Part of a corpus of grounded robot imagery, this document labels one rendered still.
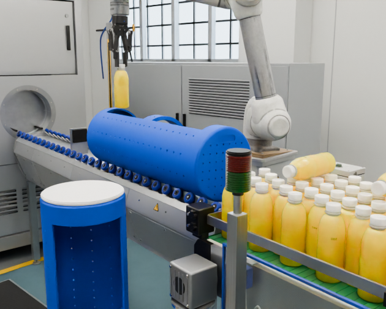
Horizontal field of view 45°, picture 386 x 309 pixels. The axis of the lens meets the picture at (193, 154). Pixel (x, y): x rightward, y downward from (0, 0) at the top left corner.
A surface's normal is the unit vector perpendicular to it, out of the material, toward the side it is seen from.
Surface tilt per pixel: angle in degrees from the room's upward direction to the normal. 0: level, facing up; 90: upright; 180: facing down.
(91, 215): 90
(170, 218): 71
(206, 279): 90
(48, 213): 90
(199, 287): 90
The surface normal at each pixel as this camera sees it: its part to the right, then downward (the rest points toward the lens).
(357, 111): -0.70, 0.14
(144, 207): -0.74, -0.21
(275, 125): 0.19, 0.29
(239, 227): 0.62, 0.16
